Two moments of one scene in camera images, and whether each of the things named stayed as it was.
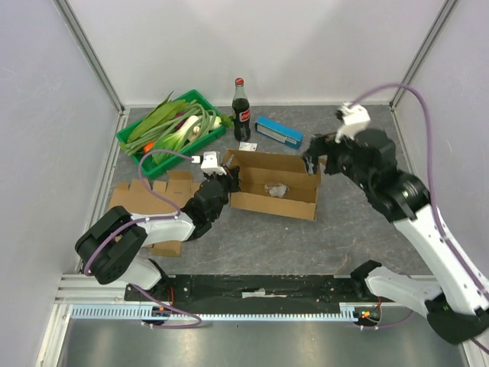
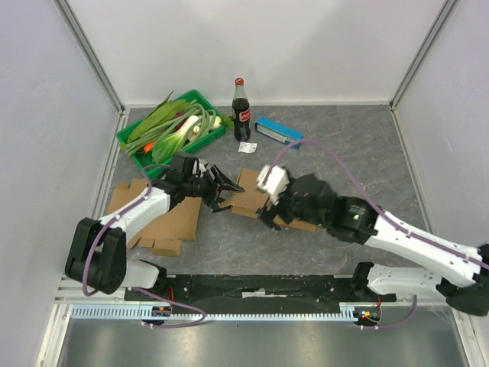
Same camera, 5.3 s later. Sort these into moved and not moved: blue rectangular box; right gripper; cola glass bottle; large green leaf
Moved: right gripper
Not moved: large green leaf; cola glass bottle; blue rectangular box
